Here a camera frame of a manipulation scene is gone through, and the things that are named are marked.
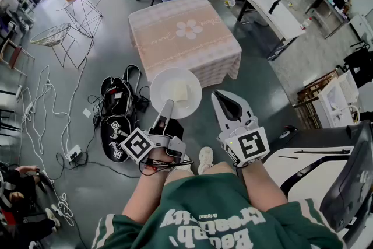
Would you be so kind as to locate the white power strip with plugs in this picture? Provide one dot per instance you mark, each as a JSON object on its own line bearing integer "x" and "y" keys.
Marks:
{"x": 74, "y": 153}

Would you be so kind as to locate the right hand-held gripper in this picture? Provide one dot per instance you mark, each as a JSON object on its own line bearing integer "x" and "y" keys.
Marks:
{"x": 250, "y": 145}

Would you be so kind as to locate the person's green printed shirt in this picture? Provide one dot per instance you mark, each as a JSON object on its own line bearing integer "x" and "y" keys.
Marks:
{"x": 209, "y": 213}

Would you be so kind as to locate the white appliance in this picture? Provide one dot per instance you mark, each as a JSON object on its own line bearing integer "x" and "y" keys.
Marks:
{"x": 335, "y": 102}

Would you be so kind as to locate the clear bottle with red cap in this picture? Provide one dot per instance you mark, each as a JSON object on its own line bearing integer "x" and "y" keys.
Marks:
{"x": 306, "y": 23}

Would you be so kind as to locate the black case with printed squares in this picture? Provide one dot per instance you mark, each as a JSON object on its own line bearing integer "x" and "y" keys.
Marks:
{"x": 113, "y": 137}

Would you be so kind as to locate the person's left forearm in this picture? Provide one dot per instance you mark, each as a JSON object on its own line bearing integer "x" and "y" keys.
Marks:
{"x": 145, "y": 195}

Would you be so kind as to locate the wooden rack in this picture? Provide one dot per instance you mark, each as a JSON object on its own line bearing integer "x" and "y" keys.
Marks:
{"x": 306, "y": 99}

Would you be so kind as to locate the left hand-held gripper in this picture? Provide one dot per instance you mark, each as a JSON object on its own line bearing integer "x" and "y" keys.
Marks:
{"x": 175, "y": 148}

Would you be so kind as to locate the wooden chair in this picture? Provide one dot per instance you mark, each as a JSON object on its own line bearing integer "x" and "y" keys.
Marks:
{"x": 14, "y": 56}

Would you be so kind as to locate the table with pink floral cloth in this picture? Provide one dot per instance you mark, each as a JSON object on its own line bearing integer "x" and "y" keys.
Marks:
{"x": 186, "y": 49}

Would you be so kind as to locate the white paper scrap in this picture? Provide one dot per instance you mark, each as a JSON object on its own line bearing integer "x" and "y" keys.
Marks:
{"x": 87, "y": 112}

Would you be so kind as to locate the person's right forearm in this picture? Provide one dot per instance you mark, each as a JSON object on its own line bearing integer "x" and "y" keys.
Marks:
{"x": 262, "y": 186}

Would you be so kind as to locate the person's bare legs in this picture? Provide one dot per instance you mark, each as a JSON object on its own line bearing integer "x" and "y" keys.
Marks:
{"x": 215, "y": 169}

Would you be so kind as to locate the person's white shoe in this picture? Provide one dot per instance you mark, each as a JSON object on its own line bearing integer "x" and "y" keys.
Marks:
{"x": 185, "y": 166}
{"x": 205, "y": 157}

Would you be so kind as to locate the white plate of food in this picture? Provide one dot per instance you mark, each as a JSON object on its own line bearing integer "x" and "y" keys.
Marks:
{"x": 163, "y": 90}

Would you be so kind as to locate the black and white machine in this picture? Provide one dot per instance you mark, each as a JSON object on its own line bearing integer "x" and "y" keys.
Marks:
{"x": 314, "y": 178}

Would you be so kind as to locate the white bowl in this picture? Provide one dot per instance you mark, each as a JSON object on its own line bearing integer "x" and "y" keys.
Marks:
{"x": 227, "y": 1}

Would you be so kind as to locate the grey desk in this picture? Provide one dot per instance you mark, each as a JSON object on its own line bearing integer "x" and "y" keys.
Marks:
{"x": 329, "y": 13}

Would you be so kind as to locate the white folding table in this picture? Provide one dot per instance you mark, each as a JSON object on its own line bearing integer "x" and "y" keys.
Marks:
{"x": 279, "y": 17}

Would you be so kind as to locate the pale food block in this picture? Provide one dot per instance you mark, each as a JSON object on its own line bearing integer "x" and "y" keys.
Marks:
{"x": 180, "y": 90}

